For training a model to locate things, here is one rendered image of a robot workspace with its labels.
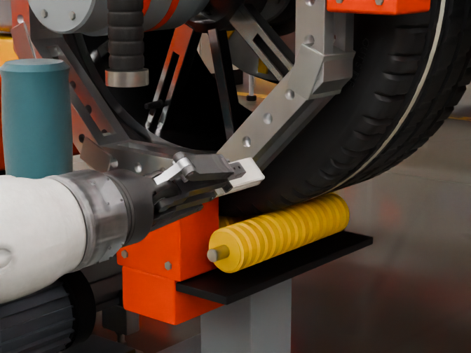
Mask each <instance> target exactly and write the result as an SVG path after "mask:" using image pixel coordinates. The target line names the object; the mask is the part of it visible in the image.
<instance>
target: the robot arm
mask: <svg viewBox="0 0 471 353"><path fill-rule="evenodd" d="M172 159H173V160H174V161H173V162H172V166H171V167H170V168H169V169H167V170H166V171H162V170H156V171H154V172H152V173H149V174H145V175H143V176H141V175H138V174H135V173H134V172H131V171H130V170H127V169H114V170H111V171H108V172H102V173H101V172H99V171H96V170H93V169H82V170H79V171H75V172H70V173H66V174H60V175H52V176H46V177H44V178H42V179H28V178H22V177H17V178H16V177H15V176H11V175H0V304H2V303H7V302H9V301H12V300H15V299H18V298H21V297H23V296H27V295H29V294H31V293H34V292H36V291H38V290H41V289H43V288H45V287H47V286H49V285H51V284H52V283H53V282H55V281H56V280H57V279H58V278H60V277H61V276H63V275H65V274H67V273H71V272H76V271H78V270H80V269H82V268H85V267H88V266H90V265H94V264H98V263H100V262H102V261H106V260H109V259H110V260H111V259H112V256H114V255H115V254H116V252H117V251H118V250H119V249H120V248H122V247H126V246H129V245H131V244H135V243H138V242H140V241H142V240H143V239H144V238H145V237H146V236H147V235H148V234H149V233H150V232H151V231H154V230H156V229H159V228H161V227H163V226H166V225H168V224H170V223H173V222H175V221H178V220H180V219H182V218H184V217H186V216H189V215H191V214H194V213H196V212H199V211H200V210H202V209H203V207H204V206H203V203H206V202H210V201H212V200H214V199H215V198H216V196H217V195H218V196H222V195H225V194H229V193H233V192H236V191H240V190H242V189H246V188H250V187H253V186H257V185H259V184H260V183H261V181H263V180H264V179H265V176H264V175H263V174H262V172H261V170H260V169H259V168H258V167H257V165H256V163H255V162H254V161H253V159H252V158H245V159H242V160H237V161H234V162H229V163H228V162H227V161H226V159H225V157H224V156H223V155H222V154H202V155H187V154H185V153H184V152H182V151H180V152H177V153H175V154H174V155H173V157H172Z"/></svg>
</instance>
